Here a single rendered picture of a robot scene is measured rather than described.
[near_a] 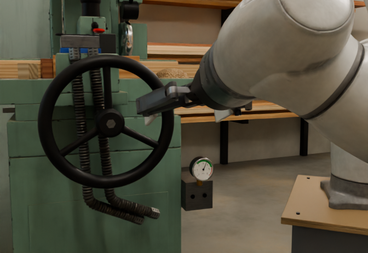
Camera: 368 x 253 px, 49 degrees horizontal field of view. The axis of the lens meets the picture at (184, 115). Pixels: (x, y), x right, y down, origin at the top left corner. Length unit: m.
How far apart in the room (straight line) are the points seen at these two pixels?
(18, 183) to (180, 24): 2.94
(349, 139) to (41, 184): 0.80
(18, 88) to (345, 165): 0.78
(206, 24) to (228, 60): 3.49
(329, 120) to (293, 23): 0.13
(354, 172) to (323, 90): 0.57
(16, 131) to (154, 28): 2.78
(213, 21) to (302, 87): 3.57
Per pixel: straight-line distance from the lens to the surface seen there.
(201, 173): 1.08
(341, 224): 0.89
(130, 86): 1.06
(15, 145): 1.06
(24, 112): 1.04
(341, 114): 0.44
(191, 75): 1.26
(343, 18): 0.39
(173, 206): 1.15
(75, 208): 1.09
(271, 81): 0.41
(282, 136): 4.45
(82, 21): 1.16
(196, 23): 3.88
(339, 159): 0.99
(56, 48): 1.38
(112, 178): 0.89
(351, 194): 0.99
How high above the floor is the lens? 0.92
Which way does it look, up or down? 6 degrees down
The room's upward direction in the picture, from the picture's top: straight up
